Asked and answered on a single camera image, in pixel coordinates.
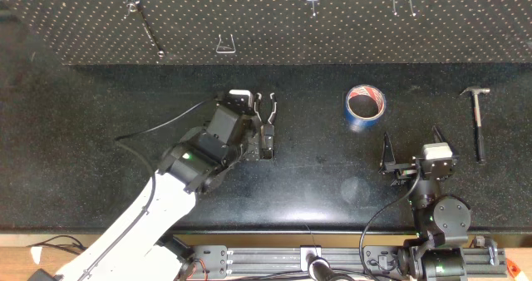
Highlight mounting rail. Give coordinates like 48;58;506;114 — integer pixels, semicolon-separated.
165;233;508;281

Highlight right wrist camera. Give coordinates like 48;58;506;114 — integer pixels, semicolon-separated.
420;141;455;161

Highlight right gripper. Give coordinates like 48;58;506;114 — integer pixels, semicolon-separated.
378;125;461;187

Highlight roll of blue tape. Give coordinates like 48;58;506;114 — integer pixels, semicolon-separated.
344;83;387;133

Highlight wrench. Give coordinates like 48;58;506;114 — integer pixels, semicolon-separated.
127;1;166;58

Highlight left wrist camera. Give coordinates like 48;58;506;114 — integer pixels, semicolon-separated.
227;89;255;110

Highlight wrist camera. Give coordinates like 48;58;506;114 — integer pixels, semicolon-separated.
227;89;255;110
420;141;455;161

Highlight black pegboard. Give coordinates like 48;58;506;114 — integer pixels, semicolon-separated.
0;0;532;66

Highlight black cable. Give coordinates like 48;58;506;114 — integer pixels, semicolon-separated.
358;170;421;280
113;97;219;215

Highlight hammer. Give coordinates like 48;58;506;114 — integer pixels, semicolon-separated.
459;85;492;165

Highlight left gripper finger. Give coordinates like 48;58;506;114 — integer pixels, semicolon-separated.
259;123;276;160

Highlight black and white pliers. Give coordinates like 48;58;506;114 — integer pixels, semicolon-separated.
253;91;278;126

